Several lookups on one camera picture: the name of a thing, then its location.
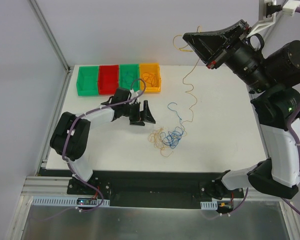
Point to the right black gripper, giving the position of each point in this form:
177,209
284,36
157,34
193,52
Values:
228,46

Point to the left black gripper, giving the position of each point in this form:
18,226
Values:
135,114

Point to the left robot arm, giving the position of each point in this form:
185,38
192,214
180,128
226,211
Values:
70,136

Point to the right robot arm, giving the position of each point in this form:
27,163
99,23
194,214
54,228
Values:
277,105

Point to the orange bin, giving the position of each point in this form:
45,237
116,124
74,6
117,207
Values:
150,74

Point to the green bin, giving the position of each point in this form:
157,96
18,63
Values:
127,74
87,81

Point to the red bin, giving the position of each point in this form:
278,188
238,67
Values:
108,79

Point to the far left green bin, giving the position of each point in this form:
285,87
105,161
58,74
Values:
87,81

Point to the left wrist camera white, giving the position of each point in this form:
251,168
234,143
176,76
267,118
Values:
135,94

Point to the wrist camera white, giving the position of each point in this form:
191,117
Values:
135,94
267,13

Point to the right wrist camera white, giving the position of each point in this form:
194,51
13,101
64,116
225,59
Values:
267,13

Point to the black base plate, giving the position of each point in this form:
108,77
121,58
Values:
145,189

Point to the left aluminium frame post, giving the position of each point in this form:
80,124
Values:
49,34

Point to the right white cable duct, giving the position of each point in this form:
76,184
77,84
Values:
209,205

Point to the white cable duct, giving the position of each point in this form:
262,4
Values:
82,202
209,205

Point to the left white cable duct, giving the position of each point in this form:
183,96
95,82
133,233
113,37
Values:
82,202

